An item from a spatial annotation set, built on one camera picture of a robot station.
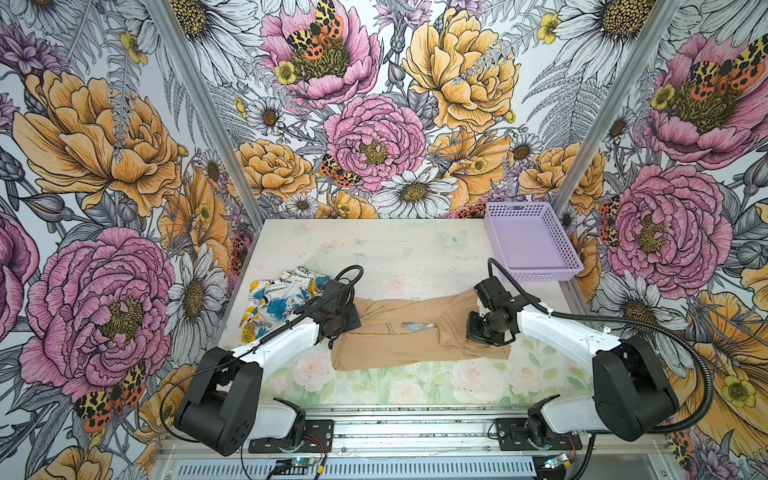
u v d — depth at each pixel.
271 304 0.96
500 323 0.65
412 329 0.92
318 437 0.73
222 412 0.42
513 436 0.73
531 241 1.14
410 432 0.76
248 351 0.47
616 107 0.88
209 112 0.89
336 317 0.76
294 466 0.73
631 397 0.43
